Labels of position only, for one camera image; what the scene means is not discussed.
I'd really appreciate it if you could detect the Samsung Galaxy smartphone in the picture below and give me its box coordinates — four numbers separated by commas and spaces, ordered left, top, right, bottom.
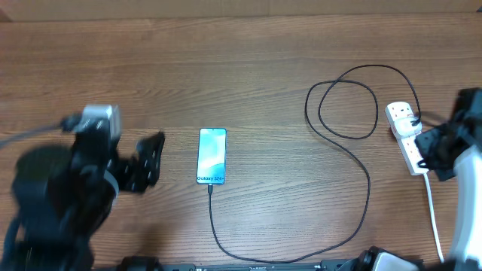
196, 128, 227, 185

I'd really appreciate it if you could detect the black USB charging cable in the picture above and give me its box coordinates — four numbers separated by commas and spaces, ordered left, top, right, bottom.
206, 64, 423, 264

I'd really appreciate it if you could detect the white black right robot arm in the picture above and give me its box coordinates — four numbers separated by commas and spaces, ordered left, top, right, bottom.
415, 87, 481, 270

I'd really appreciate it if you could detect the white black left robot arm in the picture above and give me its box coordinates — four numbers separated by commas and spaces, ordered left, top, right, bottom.
1, 129, 165, 270

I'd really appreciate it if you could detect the white USB charger plug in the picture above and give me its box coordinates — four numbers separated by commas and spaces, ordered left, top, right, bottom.
392, 116, 422, 139

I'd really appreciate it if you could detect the white power strip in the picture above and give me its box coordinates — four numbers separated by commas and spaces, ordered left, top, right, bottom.
385, 102, 428, 175

